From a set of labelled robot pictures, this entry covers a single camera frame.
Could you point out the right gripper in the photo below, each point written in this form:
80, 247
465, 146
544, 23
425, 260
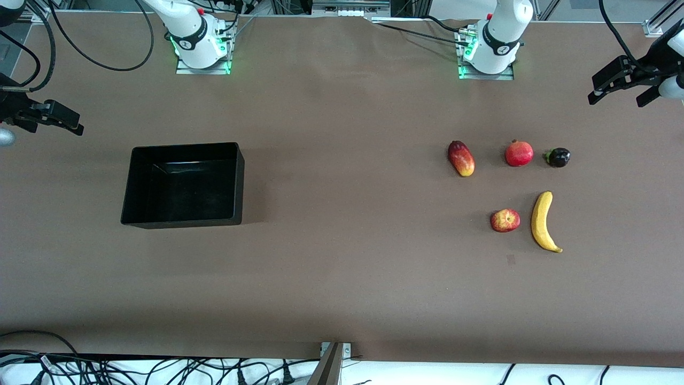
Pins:
12, 107

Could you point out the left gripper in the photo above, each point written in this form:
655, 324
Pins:
655, 68

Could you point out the black plastic box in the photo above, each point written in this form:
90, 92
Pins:
184, 187

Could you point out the yellow banana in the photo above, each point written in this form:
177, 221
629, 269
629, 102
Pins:
541, 222

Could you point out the red yellow apple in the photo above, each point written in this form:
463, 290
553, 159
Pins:
505, 220

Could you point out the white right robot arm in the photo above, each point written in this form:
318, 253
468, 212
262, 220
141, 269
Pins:
199, 43

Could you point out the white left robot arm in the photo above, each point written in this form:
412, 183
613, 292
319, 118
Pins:
494, 45

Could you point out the dark purple mangosteen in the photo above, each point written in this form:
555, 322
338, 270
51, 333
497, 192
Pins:
558, 158

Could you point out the red pomegranate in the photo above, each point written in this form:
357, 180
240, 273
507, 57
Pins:
519, 153

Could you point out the red yellow mango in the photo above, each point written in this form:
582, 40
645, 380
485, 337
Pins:
461, 158

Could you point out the white power strip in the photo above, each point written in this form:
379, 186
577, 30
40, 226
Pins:
350, 7

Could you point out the aluminium frame profile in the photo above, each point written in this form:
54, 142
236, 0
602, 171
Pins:
660, 21

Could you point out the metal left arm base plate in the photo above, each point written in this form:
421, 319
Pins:
507, 76

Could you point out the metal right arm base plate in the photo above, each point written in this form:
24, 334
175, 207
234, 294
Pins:
184, 70

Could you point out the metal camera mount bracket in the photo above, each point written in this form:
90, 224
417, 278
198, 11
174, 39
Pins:
328, 366

